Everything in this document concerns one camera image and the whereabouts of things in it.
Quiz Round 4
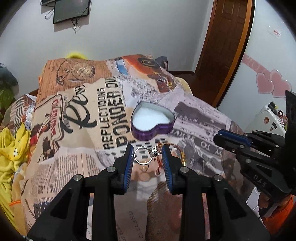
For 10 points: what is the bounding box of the right hand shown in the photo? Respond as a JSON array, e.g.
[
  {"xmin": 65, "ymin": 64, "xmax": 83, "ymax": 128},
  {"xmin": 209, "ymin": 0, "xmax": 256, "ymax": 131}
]
[{"xmin": 258, "ymin": 192, "xmax": 281, "ymax": 218}]

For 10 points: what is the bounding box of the brown wooden door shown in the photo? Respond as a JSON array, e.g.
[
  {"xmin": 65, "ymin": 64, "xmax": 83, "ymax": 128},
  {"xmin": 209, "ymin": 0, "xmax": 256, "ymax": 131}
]
[{"xmin": 191, "ymin": 1, "xmax": 254, "ymax": 107}]

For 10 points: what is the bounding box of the red cord gold charm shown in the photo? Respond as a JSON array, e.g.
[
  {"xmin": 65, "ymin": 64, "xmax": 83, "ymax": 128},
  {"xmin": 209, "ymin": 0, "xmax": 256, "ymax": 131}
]
[{"xmin": 154, "ymin": 143, "xmax": 186, "ymax": 177}]

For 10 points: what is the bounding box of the pink heart wall decal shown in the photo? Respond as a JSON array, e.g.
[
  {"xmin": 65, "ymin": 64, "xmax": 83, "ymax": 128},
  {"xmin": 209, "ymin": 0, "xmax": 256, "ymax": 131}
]
[{"xmin": 242, "ymin": 54, "xmax": 292, "ymax": 98}]

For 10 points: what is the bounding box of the small black wall monitor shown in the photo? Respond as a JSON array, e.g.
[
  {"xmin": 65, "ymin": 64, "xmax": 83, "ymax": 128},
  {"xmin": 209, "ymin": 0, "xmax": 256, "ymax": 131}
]
[{"xmin": 53, "ymin": 0, "xmax": 91, "ymax": 24}]

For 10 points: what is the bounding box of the white wall switch plate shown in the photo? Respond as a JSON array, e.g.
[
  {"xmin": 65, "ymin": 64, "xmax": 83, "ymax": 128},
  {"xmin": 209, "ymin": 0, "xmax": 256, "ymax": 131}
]
[{"xmin": 268, "ymin": 27, "xmax": 281, "ymax": 39}]

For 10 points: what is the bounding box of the purple heart-shaped tin box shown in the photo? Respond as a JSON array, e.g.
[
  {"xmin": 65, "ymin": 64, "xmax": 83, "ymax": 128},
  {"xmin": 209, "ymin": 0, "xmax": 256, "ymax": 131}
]
[{"xmin": 130, "ymin": 101, "xmax": 175, "ymax": 141}]

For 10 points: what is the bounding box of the newspaper print bed quilt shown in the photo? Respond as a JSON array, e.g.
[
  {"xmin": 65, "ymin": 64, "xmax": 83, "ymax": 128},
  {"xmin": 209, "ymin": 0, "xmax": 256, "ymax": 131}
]
[{"xmin": 1, "ymin": 55, "xmax": 253, "ymax": 240}]

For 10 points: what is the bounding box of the yellow pillow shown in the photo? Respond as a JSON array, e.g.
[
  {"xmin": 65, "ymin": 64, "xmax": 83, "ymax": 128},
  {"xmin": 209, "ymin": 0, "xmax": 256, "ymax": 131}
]
[{"xmin": 66, "ymin": 52, "xmax": 87, "ymax": 60}]

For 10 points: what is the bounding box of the silver ring keychain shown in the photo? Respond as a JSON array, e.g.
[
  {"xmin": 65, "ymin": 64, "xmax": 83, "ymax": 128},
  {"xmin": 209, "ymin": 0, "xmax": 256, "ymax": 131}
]
[{"xmin": 134, "ymin": 145, "xmax": 162, "ymax": 166}]

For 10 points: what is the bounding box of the yellow cloth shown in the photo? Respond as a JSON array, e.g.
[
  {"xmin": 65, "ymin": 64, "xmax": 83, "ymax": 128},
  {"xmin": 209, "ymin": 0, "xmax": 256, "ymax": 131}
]
[{"xmin": 1, "ymin": 123, "xmax": 30, "ymax": 228}]

